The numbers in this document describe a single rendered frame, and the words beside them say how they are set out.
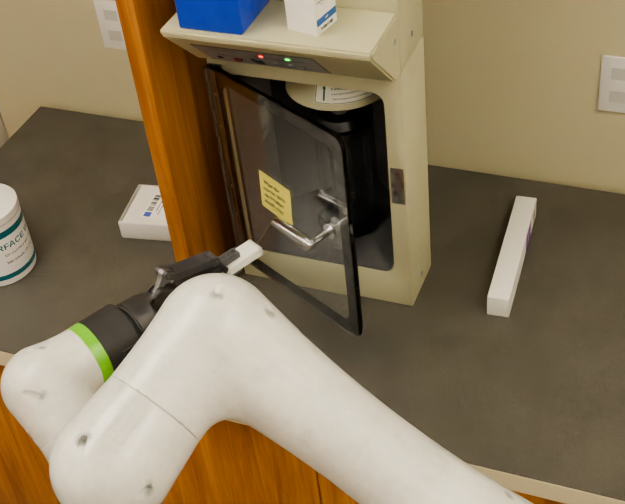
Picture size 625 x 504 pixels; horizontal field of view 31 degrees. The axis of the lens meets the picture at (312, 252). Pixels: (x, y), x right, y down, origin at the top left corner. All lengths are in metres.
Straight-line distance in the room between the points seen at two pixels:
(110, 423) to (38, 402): 0.44
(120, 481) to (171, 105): 0.85
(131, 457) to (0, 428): 1.23
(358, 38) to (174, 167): 0.44
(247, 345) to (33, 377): 0.48
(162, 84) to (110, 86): 0.77
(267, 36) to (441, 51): 0.63
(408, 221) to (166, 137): 0.41
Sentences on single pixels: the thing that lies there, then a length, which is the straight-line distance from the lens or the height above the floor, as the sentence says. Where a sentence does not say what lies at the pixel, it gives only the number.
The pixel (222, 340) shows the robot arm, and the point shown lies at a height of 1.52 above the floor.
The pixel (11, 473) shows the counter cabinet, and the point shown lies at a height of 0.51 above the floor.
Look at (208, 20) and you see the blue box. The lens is 1.59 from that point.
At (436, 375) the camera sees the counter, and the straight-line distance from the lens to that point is 1.82.
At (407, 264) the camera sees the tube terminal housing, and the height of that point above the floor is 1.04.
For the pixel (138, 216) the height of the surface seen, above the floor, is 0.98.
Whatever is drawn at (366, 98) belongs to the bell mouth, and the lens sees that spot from 1.75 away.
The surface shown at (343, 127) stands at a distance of 1.83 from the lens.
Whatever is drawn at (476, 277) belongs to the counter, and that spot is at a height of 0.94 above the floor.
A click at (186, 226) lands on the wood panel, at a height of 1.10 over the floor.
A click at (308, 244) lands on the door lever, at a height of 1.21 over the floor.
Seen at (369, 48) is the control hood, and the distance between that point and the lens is 1.52.
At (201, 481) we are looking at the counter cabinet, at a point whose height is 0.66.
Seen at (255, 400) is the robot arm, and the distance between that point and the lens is 1.11.
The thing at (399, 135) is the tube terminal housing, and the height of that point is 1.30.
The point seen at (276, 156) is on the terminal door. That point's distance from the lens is 1.72.
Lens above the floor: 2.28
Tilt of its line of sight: 41 degrees down
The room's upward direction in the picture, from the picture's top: 7 degrees counter-clockwise
